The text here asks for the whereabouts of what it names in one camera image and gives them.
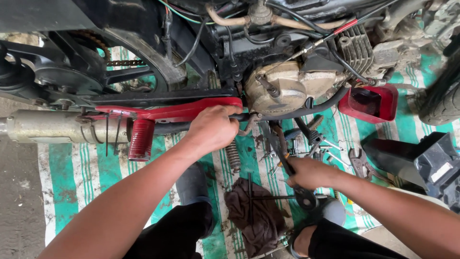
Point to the person's left hand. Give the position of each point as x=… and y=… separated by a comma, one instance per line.
x=210, y=131

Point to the person's right hand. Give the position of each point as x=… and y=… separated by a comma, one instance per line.
x=312, y=174

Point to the person's right fingers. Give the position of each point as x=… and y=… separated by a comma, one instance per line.
x=295, y=178

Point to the person's left fingers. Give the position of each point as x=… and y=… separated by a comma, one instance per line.
x=230, y=111

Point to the rusty brake pedal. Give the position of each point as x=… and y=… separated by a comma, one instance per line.
x=249, y=124

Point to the rusty coil spring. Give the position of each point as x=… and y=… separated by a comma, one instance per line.
x=233, y=156

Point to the silver spanner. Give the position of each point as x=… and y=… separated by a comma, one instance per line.
x=339, y=160
x=332, y=145

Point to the grey right sandal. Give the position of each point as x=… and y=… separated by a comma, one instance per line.
x=332, y=212

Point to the dirty motorcycle engine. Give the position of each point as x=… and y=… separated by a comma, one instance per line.
x=284, y=90

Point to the brown rag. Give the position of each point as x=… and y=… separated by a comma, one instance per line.
x=253, y=225

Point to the rusty locking pliers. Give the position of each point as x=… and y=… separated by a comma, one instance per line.
x=359, y=163

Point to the grey left shoe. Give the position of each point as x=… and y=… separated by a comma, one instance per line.
x=192, y=183

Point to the person's right leg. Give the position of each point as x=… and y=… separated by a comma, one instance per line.
x=345, y=243

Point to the person's leg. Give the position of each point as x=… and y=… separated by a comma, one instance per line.
x=172, y=233
x=345, y=243

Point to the red ribbed footpeg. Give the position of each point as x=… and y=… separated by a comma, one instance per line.
x=141, y=141

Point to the red plastic drain tray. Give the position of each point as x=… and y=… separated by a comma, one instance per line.
x=391, y=104

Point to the person's left leg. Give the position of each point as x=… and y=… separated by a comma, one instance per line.
x=172, y=233

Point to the black plastic body panel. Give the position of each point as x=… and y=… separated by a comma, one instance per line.
x=438, y=169

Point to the black front tyre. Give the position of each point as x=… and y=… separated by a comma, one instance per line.
x=442, y=104

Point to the black rear wheel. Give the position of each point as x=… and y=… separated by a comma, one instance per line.
x=68, y=76

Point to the green white striped mat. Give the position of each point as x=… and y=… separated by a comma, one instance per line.
x=72, y=180

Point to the silver exhaust muffler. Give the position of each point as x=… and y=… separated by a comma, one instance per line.
x=46, y=126

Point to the red footrest bracket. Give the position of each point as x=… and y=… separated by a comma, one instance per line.
x=179, y=112

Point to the black motorcycle frame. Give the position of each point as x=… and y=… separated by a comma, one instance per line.
x=230, y=48

